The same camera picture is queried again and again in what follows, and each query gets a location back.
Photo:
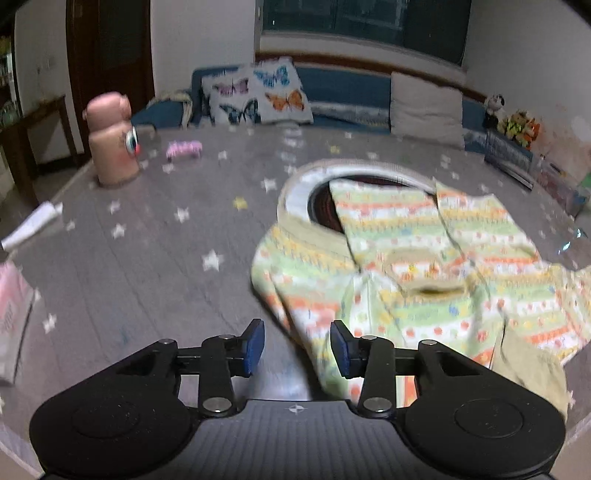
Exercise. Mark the round black induction cooker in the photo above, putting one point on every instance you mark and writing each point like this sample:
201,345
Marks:
306,195

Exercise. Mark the colourful patterned hooded child jacket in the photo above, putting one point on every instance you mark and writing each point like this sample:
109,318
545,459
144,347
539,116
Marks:
409,266

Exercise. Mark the dark window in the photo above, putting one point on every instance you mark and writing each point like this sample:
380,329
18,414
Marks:
432,27

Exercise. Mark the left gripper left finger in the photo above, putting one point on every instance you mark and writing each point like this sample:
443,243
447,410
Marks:
235,356

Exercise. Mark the pink tissue pack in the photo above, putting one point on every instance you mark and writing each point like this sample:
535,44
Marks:
16,298

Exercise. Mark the pink cartoon thermos bottle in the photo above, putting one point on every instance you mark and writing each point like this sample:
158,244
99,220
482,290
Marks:
113,141

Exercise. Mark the clear plastic storage box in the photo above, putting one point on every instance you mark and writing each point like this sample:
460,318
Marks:
571,195

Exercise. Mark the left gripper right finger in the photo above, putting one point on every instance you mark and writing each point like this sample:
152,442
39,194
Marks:
370,356

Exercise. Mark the white crumpled tissue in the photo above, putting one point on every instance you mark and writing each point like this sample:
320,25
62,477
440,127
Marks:
41,217

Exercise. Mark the beige plain cushion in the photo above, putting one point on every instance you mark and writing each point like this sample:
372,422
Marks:
425,111

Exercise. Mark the beige knitted blanket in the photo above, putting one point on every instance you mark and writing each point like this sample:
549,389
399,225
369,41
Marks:
173,109

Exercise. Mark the blue sofa bench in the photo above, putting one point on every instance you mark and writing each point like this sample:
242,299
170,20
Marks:
340,99

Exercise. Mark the black white plush toy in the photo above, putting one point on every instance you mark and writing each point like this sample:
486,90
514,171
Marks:
494,111

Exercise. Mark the orange yellow plush toys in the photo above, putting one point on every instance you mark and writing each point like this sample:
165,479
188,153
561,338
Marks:
521,128

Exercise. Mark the butterfly print cushion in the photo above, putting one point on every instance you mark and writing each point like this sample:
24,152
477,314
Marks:
262,93

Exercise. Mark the small pink purple toy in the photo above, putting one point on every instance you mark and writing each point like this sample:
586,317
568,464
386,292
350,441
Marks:
179,149

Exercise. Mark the dark wooden door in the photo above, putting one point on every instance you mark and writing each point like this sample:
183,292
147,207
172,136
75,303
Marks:
108,50

